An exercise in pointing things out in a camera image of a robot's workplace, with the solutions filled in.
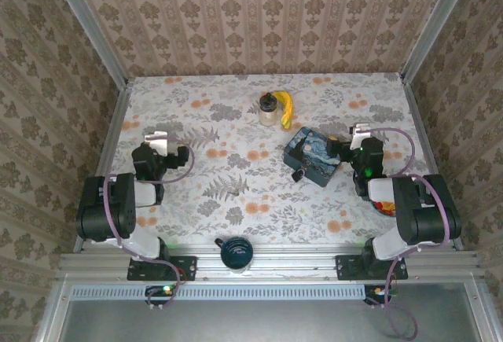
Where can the starry night pouch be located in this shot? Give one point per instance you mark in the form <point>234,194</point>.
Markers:
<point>310,153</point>

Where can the small black padlock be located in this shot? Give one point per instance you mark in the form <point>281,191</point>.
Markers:
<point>298,175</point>

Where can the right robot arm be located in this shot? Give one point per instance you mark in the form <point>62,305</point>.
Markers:
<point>428,216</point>

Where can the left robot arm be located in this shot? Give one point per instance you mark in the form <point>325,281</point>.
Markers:
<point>102,216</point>

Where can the yellow banana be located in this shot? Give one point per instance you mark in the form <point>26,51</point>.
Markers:
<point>288,108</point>

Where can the glass jar with black lid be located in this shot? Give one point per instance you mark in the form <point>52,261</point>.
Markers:
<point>269,114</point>

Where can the floral tablecloth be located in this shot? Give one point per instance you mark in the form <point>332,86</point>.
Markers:
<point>275,216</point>

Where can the dark blue mug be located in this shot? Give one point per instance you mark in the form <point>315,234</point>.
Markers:
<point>236,255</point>

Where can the black controller board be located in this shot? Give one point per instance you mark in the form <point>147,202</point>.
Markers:
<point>377,293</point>
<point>161,293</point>

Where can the grey metal panel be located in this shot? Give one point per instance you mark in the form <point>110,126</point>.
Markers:
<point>255,322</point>

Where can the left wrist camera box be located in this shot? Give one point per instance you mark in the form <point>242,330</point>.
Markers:
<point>157,143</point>

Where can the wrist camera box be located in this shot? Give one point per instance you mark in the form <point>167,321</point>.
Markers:
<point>360,135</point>
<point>157,143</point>

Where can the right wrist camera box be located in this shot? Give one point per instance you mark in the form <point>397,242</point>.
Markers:
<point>360,135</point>

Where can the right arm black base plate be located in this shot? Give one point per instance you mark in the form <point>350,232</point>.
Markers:
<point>349,267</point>

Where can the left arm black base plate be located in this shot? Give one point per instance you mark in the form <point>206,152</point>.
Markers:
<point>184,269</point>

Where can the aluminium frame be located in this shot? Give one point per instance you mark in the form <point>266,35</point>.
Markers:
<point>294,267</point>

